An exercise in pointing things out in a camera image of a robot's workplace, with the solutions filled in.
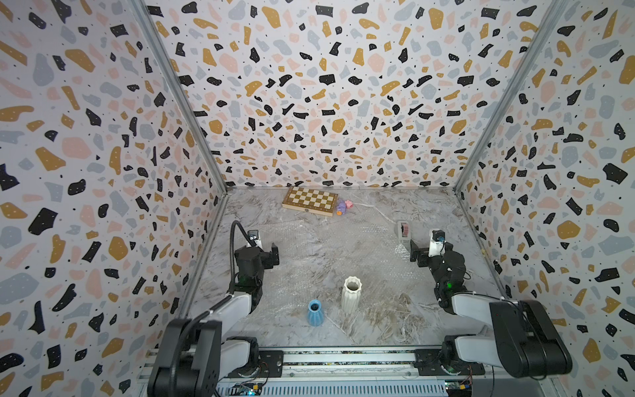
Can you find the clear bubble wrap sheet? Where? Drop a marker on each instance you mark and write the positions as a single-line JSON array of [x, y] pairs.
[[397, 304]]

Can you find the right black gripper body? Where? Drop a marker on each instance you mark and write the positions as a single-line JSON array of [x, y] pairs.
[[435, 266]]

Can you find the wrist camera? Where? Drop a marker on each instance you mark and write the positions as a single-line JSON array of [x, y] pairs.
[[437, 243], [254, 237]]

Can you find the white ribbed ceramic vase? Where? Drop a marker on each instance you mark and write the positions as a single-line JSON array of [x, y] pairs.
[[351, 292]]

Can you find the clear tape dispenser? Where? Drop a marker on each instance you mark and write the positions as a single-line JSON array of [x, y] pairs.
[[402, 229]]

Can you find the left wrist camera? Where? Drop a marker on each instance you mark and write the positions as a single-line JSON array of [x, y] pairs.
[[254, 237]]

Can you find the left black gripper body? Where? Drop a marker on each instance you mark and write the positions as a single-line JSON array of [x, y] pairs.
[[265, 262]]

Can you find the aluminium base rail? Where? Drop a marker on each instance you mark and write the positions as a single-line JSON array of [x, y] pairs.
[[376, 371]]

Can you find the small blue ribbed vase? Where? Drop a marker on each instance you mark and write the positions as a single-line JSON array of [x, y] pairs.
[[315, 313]]

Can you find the purple orange small toy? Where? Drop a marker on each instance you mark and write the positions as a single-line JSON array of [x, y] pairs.
[[341, 207]]

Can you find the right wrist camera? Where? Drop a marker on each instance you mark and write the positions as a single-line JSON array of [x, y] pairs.
[[437, 243]]

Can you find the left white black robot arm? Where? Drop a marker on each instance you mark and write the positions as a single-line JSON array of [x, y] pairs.
[[197, 353]]

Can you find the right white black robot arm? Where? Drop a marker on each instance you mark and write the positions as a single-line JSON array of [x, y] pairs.
[[524, 341]]

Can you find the wooden chessboard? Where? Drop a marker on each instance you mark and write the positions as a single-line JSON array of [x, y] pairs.
[[313, 201]]

